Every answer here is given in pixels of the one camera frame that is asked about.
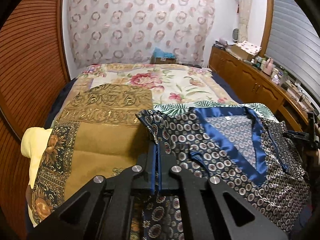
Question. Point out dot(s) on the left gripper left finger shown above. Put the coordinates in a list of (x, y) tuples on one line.
[(146, 180)]

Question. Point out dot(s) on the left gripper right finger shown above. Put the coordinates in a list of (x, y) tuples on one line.
[(166, 182)]

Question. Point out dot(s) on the navy patterned satin garment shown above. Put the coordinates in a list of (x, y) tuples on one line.
[(248, 152)]

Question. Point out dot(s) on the palm leaf print sheet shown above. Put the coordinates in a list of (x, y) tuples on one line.
[(176, 109)]

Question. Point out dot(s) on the mustard gold patterned cloth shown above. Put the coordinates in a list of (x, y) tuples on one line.
[(97, 133)]

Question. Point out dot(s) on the floral bed blanket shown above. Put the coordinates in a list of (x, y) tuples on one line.
[(169, 83)]

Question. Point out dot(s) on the wooden sideboard cabinet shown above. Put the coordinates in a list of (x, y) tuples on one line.
[(251, 85)]

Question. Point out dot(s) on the pink jug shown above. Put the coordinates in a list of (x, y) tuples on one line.
[(268, 66)]

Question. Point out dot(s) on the grey window blind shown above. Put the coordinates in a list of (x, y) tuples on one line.
[(294, 44)]

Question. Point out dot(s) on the cardboard box with blue cloth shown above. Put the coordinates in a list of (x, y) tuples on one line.
[(161, 57)]

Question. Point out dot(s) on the floral covered box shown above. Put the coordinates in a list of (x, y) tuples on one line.
[(244, 50)]

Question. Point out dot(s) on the navy bed sheet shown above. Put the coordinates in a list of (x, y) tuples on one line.
[(58, 103)]

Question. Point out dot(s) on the pale yellow pillow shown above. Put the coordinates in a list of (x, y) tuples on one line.
[(33, 144)]

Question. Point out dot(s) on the pink circle sheer curtain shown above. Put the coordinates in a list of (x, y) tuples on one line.
[(129, 31)]

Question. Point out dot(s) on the brown louvered wardrobe door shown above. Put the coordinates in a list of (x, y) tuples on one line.
[(33, 71)]

